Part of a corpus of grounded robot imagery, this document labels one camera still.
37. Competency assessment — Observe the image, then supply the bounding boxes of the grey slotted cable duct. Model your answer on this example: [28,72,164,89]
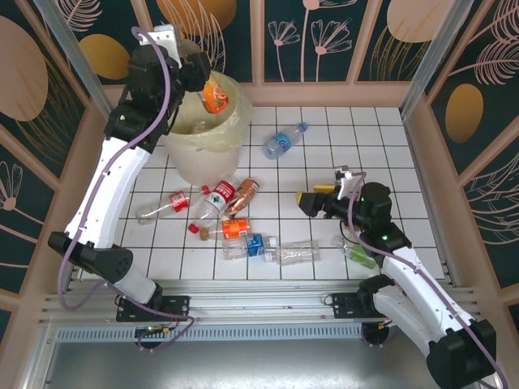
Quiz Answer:
[54,326,366,342]

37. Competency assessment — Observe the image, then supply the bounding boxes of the bottle red white green label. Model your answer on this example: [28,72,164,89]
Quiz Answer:
[188,174,242,236]

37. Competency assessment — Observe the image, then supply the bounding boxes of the crushed bottle green label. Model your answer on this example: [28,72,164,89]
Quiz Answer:
[332,234,380,271]

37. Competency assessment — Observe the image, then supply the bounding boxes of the blue label water bottle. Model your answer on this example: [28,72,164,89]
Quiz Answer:
[262,122,309,160]

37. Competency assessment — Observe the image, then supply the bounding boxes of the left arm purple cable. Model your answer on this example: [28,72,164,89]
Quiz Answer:
[58,27,195,353]

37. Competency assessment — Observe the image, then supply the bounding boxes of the aluminium side rail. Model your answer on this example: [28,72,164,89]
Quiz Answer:
[399,111,465,289]

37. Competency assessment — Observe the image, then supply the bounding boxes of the clear unlabelled bottle white cap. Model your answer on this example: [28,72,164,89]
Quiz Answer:
[264,238,321,267]

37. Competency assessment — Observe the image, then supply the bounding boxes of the clear bottle small red label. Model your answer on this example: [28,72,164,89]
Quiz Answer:
[135,185,212,226]

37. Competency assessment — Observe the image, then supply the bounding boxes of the grey sheet metal panel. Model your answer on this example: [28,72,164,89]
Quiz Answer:
[24,339,500,389]

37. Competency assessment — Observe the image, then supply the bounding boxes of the aluminium frame post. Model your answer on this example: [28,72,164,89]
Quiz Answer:
[399,0,474,118]
[32,0,125,126]

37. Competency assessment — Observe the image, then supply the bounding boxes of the crushed copper brown bottle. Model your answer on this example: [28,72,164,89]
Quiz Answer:
[225,177,260,220]

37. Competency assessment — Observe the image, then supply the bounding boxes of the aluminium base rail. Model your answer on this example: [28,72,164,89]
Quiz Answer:
[38,279,486,328]

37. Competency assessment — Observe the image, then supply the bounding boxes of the orange juice bottle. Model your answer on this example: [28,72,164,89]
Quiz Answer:
[196,79,230,115]

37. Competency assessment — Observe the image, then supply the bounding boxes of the crushed clear bottle blue label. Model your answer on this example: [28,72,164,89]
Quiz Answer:
[221,233,280,260]

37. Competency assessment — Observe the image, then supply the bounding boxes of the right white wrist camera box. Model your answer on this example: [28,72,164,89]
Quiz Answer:
[332,164,364,199]

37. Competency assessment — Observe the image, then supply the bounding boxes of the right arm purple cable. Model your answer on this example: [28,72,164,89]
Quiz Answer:
[346,172,510,389]

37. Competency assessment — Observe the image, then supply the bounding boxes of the orange label bottle orange cap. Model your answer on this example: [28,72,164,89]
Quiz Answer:
[199,216,251,243]

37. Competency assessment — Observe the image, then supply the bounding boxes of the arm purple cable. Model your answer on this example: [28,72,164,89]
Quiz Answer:
[58,27,195,353]
[346,172,510,389]

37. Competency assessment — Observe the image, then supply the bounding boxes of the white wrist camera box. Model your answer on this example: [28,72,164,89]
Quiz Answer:
[332,164,364,199]
[137,24,182,69]

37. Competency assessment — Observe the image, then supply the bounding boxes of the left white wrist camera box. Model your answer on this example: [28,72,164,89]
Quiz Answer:
[137,24,182,69]

